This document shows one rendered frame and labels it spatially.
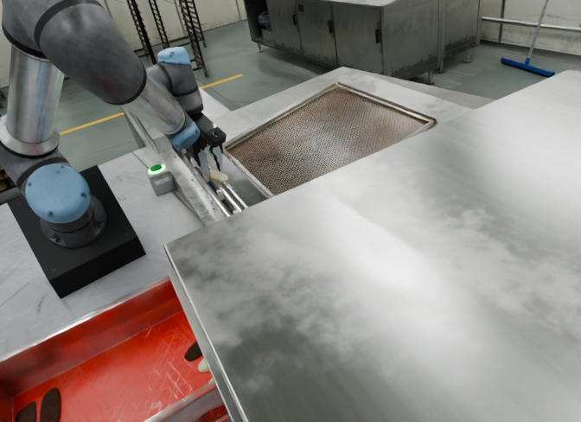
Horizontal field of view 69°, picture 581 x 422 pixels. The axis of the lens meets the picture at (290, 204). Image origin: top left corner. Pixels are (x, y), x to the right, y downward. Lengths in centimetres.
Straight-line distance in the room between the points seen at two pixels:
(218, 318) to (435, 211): 19
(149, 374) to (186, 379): 8
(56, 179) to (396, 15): 323
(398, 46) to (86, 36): 338
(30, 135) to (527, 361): 94
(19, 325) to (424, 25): 362
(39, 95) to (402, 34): 333
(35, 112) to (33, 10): 26
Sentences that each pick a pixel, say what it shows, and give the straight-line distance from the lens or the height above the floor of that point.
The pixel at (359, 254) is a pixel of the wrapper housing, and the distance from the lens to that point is 32.
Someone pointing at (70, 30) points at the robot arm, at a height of 143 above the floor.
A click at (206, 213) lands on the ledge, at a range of 124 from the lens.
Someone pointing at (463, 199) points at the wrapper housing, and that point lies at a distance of 37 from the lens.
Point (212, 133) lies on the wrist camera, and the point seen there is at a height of 108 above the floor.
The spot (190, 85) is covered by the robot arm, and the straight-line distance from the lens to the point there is 118.
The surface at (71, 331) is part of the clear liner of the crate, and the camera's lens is 99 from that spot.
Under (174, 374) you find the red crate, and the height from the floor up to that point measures 82.
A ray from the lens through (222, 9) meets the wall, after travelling 863.
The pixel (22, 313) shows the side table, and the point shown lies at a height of 82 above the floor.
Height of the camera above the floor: 151
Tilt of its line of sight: 34 degrees down
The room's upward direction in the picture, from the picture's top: 12 degrees counter-clockwise
